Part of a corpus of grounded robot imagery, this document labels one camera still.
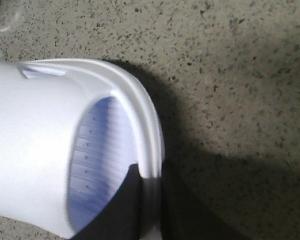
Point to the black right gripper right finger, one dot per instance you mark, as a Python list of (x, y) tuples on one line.
[(184, 216)]

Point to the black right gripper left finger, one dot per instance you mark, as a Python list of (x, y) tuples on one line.
[(120, 219)]

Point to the light blue slipper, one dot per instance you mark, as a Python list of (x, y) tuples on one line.
[(70, 128)]

